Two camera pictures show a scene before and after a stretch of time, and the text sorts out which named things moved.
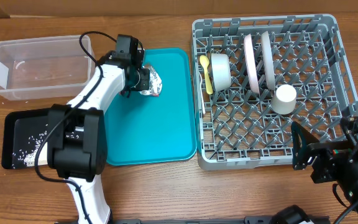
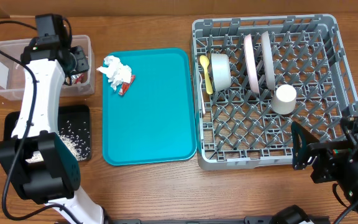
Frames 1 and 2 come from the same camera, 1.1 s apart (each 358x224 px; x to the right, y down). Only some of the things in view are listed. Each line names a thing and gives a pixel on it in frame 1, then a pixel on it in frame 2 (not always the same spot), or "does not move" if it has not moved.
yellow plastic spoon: [204, 60] does not move
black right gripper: [328, 154] does not move
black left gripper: [145, 81] → [84, 64]
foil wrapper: [155, 83] → [79, 78]
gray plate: [269, 68] does not move
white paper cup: [284, 101] does not move
